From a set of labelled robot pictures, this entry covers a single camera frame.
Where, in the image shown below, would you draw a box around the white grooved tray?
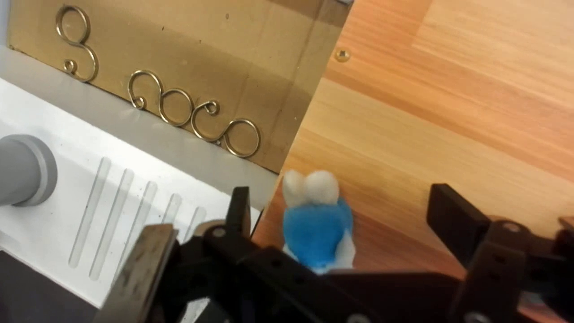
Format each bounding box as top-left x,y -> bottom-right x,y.
0,43 -> 282,310

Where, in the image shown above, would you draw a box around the golden triple spiral wire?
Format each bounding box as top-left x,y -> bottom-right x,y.
126,66 -> 264,161

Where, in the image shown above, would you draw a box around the brass wire hooks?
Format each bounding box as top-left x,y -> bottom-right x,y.
8,0 -> 356,176

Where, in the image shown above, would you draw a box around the grey metal mount bar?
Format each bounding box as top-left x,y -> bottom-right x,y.
98,222 -> 180,323

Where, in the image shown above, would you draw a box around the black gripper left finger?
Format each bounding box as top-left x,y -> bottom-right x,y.
202,185 -> 320,301

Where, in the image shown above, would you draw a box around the golden spiral wire hook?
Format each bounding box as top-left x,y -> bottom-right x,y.
55,4 -> 101,84

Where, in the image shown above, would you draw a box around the blue toy with white feet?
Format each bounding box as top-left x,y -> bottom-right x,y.
281,169 -> 358,276

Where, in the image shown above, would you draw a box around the grey round knob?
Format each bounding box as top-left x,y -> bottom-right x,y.
0,133 -> 62,208

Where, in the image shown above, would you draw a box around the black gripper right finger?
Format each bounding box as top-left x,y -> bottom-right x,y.
426,183 -> 566,323

